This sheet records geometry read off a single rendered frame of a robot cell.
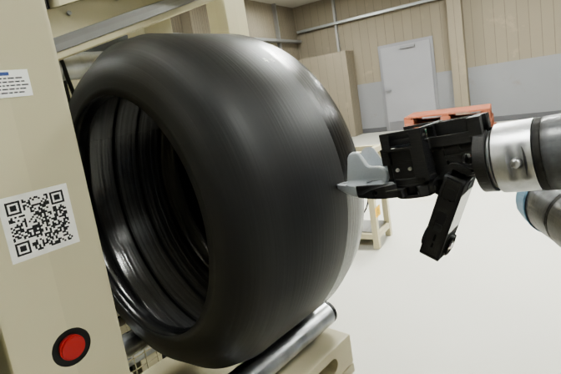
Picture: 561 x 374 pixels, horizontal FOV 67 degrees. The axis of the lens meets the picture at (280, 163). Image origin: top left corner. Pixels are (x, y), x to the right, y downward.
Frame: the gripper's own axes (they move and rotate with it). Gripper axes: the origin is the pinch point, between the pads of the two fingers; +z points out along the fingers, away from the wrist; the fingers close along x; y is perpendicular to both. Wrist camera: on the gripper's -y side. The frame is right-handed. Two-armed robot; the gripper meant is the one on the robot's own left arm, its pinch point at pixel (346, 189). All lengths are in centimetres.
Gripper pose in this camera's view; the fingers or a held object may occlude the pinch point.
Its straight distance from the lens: 61.0
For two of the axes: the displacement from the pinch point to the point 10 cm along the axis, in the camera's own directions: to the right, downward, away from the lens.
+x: -6.5, 2.1, -7.3
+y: -2.2, -9.7, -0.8
